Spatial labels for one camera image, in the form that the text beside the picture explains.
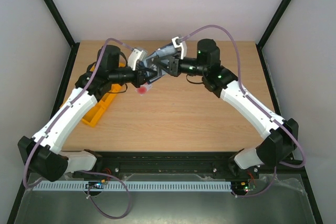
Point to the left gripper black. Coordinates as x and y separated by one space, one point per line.
140 79

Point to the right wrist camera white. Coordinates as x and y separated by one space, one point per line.
180 46

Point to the black frame post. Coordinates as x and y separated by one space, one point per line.
60 22
273 23

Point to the left black frame post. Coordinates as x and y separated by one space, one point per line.
60 22

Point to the black aluminium rail base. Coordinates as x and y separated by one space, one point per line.
219 165

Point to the dark blue card holder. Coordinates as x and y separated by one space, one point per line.
150 60

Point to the red dot card on table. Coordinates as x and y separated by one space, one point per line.
142 90

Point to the black VIP card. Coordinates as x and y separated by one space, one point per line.
161 73

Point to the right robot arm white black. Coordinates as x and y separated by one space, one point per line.
279 135

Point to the right black frame post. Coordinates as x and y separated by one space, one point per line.
273 23

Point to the yellow three-compartment bin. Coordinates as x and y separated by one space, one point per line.
92 117

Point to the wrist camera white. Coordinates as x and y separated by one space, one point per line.
136 55
180 46

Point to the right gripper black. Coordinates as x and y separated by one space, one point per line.
173 66

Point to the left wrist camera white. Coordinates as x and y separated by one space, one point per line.
136 55

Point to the white slotted cable duct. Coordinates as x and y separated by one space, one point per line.
135 186

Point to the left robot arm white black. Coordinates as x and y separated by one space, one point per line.
111 68

